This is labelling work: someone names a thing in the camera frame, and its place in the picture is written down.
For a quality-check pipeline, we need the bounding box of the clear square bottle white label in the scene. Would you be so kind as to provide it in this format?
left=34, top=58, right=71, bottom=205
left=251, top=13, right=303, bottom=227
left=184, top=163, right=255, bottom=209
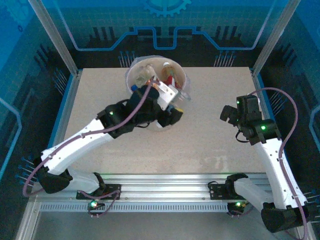
left=134, top=64, right=157, bottom=87

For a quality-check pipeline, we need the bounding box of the tea bottle red label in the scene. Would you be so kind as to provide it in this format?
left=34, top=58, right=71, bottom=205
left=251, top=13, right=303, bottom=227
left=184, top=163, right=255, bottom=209
left=161, top=61, right=180, bottom=86

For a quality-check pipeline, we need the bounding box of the clear plastic bin liner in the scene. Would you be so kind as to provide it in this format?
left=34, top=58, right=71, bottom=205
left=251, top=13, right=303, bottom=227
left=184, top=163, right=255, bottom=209
left=124, top=54, right=193, bottom=101

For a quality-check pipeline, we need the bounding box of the round white bin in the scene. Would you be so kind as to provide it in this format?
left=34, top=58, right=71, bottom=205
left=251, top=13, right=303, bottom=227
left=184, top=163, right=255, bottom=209
left=125, top=55, right=188, bottom=132

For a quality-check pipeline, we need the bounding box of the small lit controller board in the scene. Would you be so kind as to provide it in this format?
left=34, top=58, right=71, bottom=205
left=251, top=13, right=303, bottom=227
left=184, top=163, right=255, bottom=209
left=227, top=199, right=247, bottom=213
left=87, top=198, right=106, bottom=212

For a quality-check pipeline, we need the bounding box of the grey metal floor panel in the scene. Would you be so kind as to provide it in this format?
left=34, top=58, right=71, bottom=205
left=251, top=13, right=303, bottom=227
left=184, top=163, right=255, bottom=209
left=32, top=211, right=301, bottom=240

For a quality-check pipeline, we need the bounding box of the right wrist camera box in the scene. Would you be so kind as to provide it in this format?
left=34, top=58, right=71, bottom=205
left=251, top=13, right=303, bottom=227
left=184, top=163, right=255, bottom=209
left=241, top=94, right=261, bottom=116

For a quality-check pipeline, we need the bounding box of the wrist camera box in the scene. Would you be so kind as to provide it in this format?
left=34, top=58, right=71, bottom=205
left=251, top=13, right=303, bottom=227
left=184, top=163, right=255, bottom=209
left=241, top=94, right=261, bottom=116
left=156, top=79, right=180, bottom=111

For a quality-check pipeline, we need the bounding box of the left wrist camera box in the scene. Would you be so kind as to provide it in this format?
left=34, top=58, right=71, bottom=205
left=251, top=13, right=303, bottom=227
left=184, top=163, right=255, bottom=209
left=156, top=79, right=180, bottom=111

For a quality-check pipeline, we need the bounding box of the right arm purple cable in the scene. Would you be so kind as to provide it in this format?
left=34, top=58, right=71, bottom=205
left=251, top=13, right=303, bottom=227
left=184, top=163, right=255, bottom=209
left=226, top=87, right=310, bottom=240

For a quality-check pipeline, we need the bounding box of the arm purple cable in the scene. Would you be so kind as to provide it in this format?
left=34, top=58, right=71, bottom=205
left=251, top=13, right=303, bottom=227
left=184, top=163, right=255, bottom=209
left=22, top=83, right=153, bottom=218
left=226, top=87, right=310, bottom=240

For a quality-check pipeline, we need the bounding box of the blue edged side rail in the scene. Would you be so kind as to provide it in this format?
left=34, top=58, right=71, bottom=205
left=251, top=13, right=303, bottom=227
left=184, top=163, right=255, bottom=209
left=37, top=69, right=83, bottom=182
left=249, top=69, right=296, bottom=182

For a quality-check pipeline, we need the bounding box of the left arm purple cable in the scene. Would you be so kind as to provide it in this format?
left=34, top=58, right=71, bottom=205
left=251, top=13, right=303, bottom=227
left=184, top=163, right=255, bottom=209
left=22, top=83, right=153, bottom=218

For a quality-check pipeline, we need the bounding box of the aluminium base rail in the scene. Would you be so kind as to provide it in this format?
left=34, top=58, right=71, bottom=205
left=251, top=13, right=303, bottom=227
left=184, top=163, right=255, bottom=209
left=32, top=173, right=301, bottom=205

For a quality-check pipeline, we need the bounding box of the aluminium frame post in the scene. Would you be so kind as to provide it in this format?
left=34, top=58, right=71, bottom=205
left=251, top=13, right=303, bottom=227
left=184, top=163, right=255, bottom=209
left=28, top=0, right=80, bottom=76
left=251, top=0, right=293, bottom=76

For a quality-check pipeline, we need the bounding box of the slotted cable duct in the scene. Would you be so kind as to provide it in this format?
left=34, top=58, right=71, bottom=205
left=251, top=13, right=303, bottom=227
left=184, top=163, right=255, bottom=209
left=39, top=202, right=293, bottom=213

